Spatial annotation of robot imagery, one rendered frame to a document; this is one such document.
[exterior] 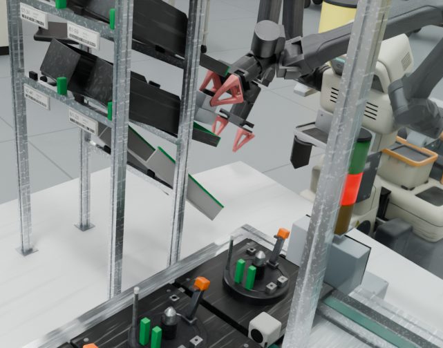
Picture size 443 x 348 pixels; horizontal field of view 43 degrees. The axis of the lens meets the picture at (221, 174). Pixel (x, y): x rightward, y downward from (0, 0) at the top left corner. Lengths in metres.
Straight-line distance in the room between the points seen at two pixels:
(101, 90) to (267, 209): 0.75
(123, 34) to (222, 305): 0.54
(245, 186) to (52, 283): 0.72
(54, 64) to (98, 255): 0.48
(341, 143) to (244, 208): 0.92
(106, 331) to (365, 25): 0.68
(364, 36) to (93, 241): 0.96
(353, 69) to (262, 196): 1.05
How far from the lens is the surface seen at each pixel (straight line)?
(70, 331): 1.10
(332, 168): 0.80
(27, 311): 1.29
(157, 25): 1.05
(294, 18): 1.74
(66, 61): 1.20
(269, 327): 1.08
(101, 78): 1.12
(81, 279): 1.36
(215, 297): 1.15
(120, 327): 1.08
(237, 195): 1.73
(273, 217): 1.65
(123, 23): 0.94
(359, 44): 0.74
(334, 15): 6.12
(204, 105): 1.23
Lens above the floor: 1.70
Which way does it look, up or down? 27 degrees down
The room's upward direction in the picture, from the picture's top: 7 degrees clockwise
